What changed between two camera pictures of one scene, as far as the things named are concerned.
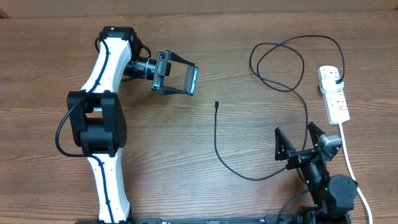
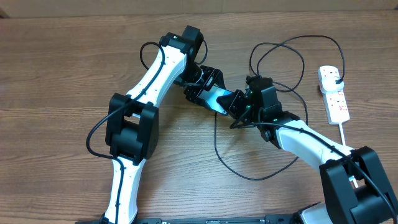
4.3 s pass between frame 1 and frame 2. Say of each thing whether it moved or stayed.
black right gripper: moved
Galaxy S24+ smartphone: moved
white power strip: stayed
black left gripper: moved
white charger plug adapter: stayed
